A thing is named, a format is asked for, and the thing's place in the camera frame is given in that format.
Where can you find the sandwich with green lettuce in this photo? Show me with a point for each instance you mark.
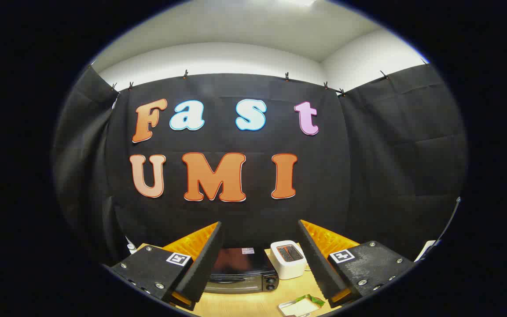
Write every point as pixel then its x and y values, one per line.
pixel 310 303

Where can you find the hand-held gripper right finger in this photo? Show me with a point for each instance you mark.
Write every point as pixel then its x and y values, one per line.
pixel 317 259

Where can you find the white plastic bottle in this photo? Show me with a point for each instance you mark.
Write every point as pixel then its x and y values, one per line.
pixel 131 248

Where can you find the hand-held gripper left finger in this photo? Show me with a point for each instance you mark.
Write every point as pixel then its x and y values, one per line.
pixel 205 259

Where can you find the row of black cloth clips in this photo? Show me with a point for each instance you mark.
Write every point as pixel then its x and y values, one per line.
pixel 185 74

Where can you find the white rectangular plate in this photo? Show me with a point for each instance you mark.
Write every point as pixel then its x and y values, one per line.
pixel 285 306

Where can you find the black toaster oven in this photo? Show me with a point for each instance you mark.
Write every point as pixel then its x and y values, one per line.
pixel 240 268

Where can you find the white pop-up toaster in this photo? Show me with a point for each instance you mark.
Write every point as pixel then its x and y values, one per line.
pixel 291 266

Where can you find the black backdrop cloth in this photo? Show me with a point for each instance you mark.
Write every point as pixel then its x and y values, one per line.
pixel 368 176

